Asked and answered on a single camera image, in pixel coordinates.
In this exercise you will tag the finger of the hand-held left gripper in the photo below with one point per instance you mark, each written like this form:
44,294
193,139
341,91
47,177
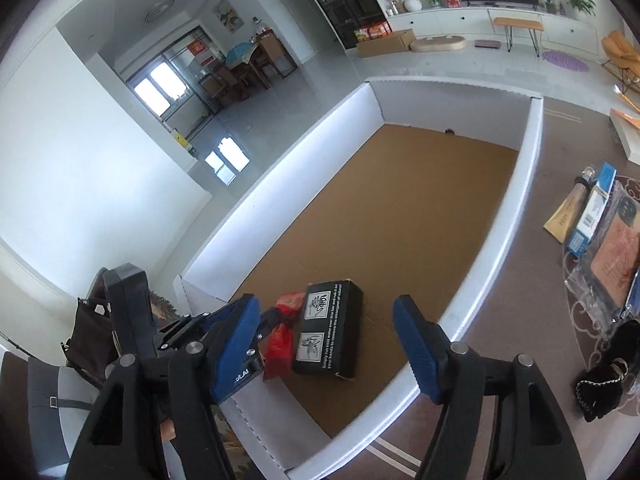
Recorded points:
190,327
270,321

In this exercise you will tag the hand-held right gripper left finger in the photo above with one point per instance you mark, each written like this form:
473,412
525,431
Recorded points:
235,355

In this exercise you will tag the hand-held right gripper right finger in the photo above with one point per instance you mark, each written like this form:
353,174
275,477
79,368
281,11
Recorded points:
420,355

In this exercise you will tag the red snack packet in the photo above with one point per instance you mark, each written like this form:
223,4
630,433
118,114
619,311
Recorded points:
279,352

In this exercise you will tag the large white cardboard box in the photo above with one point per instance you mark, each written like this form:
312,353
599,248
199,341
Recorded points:
400,200

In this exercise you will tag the black beaded pouch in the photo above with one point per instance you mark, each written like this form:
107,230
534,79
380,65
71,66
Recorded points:
607,380

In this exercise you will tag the brown bag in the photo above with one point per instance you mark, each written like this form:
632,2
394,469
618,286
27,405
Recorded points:
90,340

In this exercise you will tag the black box with white labels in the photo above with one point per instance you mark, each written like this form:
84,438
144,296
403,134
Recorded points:
327,327

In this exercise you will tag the beige cream tube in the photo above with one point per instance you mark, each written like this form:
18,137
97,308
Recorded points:
567,212

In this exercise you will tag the orange phone case in bag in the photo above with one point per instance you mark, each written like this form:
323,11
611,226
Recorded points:
612,265

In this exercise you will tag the blue white medicine box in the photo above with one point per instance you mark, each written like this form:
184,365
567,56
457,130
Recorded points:
592,210

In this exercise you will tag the wooden dining chair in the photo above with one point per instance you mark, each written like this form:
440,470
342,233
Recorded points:
225,85

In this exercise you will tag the wooden dining table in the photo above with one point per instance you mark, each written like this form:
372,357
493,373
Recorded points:
255,57

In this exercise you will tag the brown cardboard box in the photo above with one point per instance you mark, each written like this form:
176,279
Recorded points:
385,44

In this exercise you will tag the round ceiling light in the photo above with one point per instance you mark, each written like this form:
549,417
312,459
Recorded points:
160,10

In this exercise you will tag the flat white box lid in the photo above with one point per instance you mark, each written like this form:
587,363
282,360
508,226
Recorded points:
627,130

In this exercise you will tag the orange snack boxes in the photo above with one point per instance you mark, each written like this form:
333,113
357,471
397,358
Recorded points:
372,31

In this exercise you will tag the beige oval cushion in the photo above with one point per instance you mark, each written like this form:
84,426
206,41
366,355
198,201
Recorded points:
439,44

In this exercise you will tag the grey flat scale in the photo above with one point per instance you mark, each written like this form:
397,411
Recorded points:
487,45

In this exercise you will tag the purple round mat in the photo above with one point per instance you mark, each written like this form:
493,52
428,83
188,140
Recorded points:
565,61

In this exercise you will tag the black display cabinet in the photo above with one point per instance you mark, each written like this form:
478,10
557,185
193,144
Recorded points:
340,0

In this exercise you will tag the white television cabinet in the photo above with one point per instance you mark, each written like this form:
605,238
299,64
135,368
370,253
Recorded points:
500,22

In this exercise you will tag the wooden bench with metal legs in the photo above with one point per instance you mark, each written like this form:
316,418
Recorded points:
517,23

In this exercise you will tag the white round vase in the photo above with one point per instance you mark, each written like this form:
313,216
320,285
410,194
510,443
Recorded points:
413,4

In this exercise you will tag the orange rocking chair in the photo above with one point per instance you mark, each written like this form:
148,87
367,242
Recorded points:
622,55

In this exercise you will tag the small green potted plant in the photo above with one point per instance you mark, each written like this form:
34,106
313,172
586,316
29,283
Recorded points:
547,0

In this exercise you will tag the framed wall painting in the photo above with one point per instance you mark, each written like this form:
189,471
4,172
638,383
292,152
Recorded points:
228,14

